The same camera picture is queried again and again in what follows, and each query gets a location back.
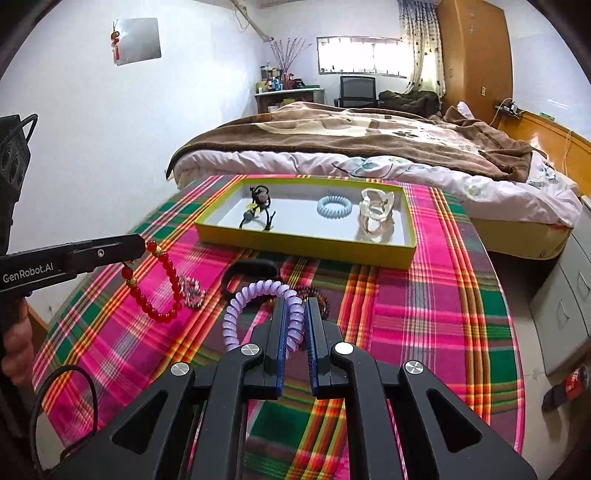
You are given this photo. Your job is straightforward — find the red chinese knot ornament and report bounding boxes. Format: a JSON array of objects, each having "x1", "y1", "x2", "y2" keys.
[{"x1": 110, "y1": 20, "x2": 120, "y2": 65}]

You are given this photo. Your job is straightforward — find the wooden headboard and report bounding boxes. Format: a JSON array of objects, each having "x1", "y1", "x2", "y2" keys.
[{"x1": 494, "y1": 110, "x2": 591, "y2": 196}]

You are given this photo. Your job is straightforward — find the blue spiral hair tie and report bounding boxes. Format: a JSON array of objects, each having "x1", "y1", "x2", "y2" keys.
[{"x1": 315, "y1": 195, "x2": 354, "y2": 219}]

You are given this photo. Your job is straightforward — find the black office chair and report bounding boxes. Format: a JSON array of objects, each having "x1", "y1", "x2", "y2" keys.
[{"x1": 334, "y1": 75, "x2": 379, "y2": 108}]

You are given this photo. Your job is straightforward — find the pink plaid tablecloth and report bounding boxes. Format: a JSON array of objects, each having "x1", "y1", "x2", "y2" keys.
[{"x1": 33, "y1": 176, "x2": 525, "y2": 479}]

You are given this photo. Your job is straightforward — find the grey drawer cabinet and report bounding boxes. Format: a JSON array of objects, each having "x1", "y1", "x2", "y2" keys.
[{"x1": 530, "y1": 196, "x2": 591, "y2": 376}]

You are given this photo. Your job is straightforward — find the cluttered desk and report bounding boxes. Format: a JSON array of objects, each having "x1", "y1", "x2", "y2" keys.
[{"x1": 254, "y1": 65, "x2": 325, "y2": 114}]

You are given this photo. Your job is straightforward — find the yellow-green shallow tray box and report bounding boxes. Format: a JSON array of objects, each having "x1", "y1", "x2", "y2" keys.
[{"x1": 195, "y1": 176, "x2": 418, "y2": 270}]

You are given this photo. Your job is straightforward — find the purple spiral hair tie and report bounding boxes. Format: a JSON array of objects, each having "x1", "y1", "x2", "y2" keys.
[{"x1": 221, "y1": 280, "x2": 307, "y2": 361}]

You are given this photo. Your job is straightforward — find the dried branch bouquet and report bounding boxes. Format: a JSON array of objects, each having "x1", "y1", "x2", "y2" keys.
[{"x1": 270, "y1": 37, "x2": 311, "y2": 79}]

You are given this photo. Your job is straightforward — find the black cable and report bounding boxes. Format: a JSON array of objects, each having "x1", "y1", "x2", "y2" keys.
[{"x1": 29, "y1": 364, "x2": 100, "y2": 478}]

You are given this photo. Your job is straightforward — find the red cola bottle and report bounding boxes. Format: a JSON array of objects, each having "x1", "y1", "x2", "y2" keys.
[{"x1": 541, "y1": 364, "x2": 590, "y2": 413}]

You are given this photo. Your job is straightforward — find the wooden wardrobe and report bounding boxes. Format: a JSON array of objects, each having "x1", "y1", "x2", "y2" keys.
[{"x1": 436, "y1": 0, "x2": 513, "y2": 123}]

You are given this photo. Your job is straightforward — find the red bead bracelet gold charms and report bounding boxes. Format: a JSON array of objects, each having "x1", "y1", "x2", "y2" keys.
[{"x1": 120, "y1": 240, "x2": 183, "y2": 324}]

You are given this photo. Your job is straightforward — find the brown fleece blanket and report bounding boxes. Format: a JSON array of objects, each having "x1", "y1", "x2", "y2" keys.
[{"x1": 165, "y1": 102, "x2": 533, "y2": 183}]

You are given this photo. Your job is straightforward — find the left hand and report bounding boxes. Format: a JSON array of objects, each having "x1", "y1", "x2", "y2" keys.
[{"x1": 1, "y1": 299, "x2": 34, "y2": 387}]

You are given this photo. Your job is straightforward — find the dark clothes pile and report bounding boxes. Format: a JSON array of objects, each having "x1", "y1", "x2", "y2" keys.
[{"x1": 378, "y1": 90, "x2": 441, "y2": 118}]

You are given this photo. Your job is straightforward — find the clear acrylic hair claw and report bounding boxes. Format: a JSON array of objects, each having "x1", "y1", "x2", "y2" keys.
[{"x1": 358, "y1": 188, "x2": 396, "y2": 243}]

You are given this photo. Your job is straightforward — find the black wrist band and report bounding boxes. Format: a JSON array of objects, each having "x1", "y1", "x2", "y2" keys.
[{"x1": 221, "y1": 258, "x2": 280, "y2": 300}]

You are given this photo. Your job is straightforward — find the silver wall panel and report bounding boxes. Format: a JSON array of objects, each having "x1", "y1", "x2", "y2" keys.
[{"x1": 116, "y1": 18, "x2": 161, "y2": 66}]

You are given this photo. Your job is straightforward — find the dark brown bead bracelet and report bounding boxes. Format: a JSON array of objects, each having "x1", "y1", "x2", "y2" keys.
[{"x1": 293, "y1": 284, "x2": 332, "y2": 322}]

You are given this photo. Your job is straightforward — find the patterned curtain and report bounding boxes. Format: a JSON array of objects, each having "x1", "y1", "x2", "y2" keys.
[{"x1": 399, "y1": 1, "x2": 446, "y2": 98}]

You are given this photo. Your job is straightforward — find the black hair tie pink bead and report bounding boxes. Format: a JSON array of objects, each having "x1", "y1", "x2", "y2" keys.
[{"x1": 249, "y1": 185, "x2": 270, "y2": 215}]

